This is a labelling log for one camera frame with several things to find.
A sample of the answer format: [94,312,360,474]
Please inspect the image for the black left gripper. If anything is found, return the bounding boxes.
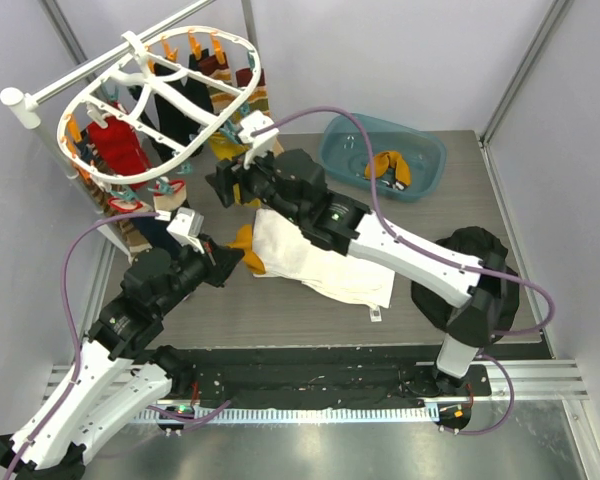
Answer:
[155,232,245,315]

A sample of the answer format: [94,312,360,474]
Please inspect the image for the white oval clip hanger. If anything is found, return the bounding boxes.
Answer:
[55,26,272,191]

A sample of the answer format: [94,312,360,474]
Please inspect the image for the yellow sock striped cuff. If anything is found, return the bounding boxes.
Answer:
[364,150,412,191]

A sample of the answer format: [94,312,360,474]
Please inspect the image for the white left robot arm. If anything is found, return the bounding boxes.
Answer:
[0,236,244,479]

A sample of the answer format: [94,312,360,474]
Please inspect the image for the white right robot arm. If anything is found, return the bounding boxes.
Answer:
[205,149,508,395]

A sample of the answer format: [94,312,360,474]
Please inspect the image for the white folded towel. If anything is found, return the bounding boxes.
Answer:
[252,209,395,309]

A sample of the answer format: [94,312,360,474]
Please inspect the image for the beige striped long sock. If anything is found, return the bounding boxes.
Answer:
[229,67,271,159]

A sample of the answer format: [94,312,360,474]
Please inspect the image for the black sock white stripes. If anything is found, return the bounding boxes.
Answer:
[128,64,204,163]

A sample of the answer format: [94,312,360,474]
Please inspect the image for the maroon tan striped sock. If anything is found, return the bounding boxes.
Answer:
[187,49,234,115]

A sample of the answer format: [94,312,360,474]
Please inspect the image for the teal plastic basin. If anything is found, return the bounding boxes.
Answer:
[319,114,447,203]

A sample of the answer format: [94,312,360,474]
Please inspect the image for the white drying rack stand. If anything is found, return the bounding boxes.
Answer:
[0,0,281,266]

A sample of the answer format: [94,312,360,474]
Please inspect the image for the black crumpled cloth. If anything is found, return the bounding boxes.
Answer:
[410,225,521,345]

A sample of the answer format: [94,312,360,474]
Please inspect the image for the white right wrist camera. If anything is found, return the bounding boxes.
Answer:
[238,110,279,170]

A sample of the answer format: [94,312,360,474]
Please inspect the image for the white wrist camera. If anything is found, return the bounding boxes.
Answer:
[157,207,204,253]
[238,110,279,170]

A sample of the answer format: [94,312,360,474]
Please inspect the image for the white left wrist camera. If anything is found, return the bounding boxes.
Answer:
[157,207,204,253]

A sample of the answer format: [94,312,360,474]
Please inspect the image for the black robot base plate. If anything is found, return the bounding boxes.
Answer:
[167,345,496,410]

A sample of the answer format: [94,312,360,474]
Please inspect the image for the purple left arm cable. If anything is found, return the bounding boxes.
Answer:
[2,209,174,480]

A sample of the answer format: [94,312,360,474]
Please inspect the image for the aluminium cable duct rail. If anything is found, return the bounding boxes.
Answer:
[44,363,591,426]

